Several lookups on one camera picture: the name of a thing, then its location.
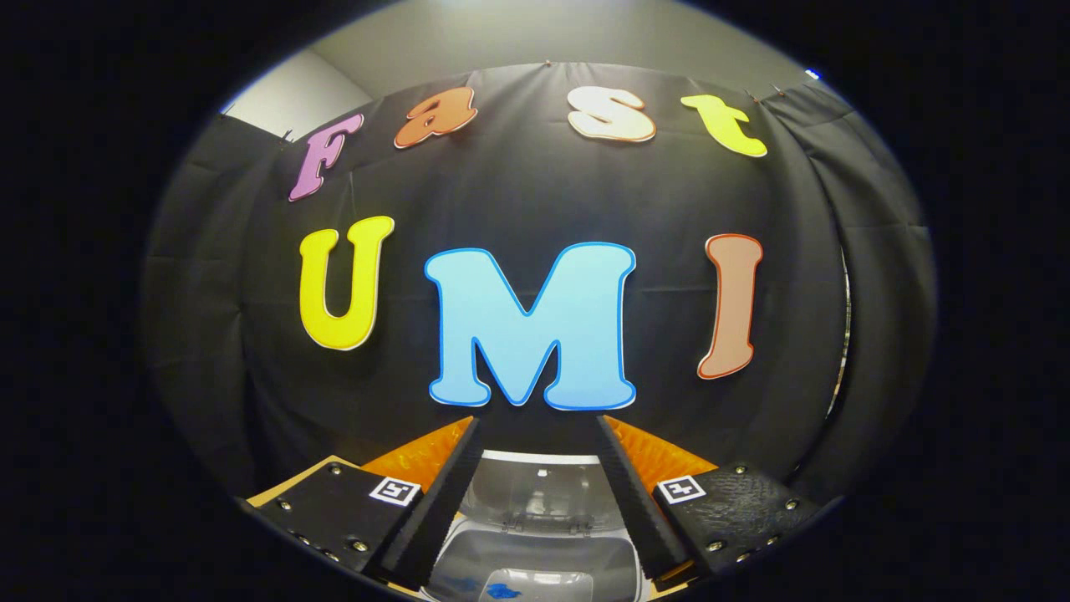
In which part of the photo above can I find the white desktop garbage bin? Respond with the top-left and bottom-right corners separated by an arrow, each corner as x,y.
418,450 -> 649,602

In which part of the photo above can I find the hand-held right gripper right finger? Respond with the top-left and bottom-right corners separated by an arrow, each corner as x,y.
595,414 -> 824,590

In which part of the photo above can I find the black backdrop cloth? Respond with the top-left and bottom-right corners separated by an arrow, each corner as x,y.
140,60 -> 935,503

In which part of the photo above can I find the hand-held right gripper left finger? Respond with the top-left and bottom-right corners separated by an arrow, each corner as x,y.
238,416 -> 484,590

